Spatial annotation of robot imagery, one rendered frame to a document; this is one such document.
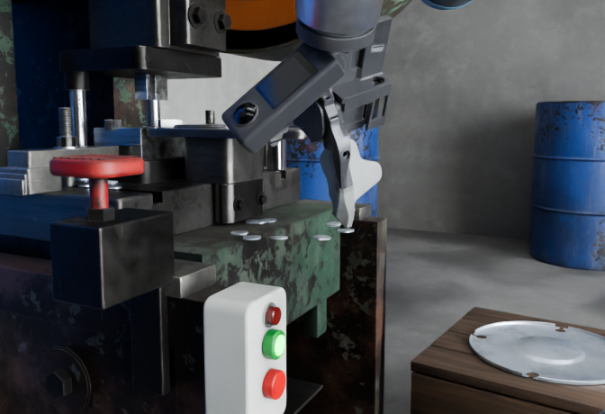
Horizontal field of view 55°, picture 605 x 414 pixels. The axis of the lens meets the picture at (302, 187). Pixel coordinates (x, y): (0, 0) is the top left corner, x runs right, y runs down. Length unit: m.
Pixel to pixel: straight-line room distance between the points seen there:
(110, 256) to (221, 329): 0.12
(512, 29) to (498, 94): 0.42
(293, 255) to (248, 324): 0.32
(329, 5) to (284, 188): 0.55
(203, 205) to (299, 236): 0.15
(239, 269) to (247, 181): 0.16
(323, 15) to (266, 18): 0.72
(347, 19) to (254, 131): 0.13
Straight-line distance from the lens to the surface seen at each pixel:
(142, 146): 0.85
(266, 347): 0.56
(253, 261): 0.75
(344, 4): 0.49
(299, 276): 0.87
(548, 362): 1.19
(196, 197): 0.79
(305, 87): 0.52
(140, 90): 0.92
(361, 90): 0.56
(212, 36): 0.88
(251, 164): 0.84
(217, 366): 0.57
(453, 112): 4.10
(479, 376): 1.10
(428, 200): 4.17
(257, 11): 1.22
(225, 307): 0.55
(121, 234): 0.53
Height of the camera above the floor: 0.80
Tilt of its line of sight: 7 degrees down
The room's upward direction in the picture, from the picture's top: straight up
